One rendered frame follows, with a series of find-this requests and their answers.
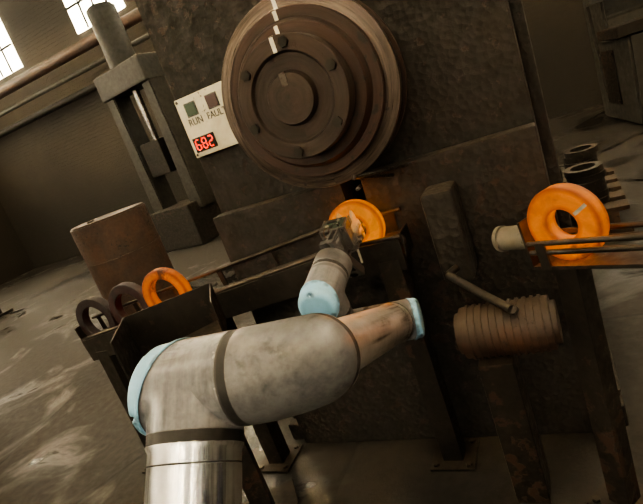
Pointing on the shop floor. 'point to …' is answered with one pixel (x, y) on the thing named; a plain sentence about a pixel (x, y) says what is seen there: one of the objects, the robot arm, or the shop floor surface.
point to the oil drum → (123, 250)
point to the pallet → (596, 180)
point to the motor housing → (512, 380)
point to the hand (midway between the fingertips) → (354, 221)
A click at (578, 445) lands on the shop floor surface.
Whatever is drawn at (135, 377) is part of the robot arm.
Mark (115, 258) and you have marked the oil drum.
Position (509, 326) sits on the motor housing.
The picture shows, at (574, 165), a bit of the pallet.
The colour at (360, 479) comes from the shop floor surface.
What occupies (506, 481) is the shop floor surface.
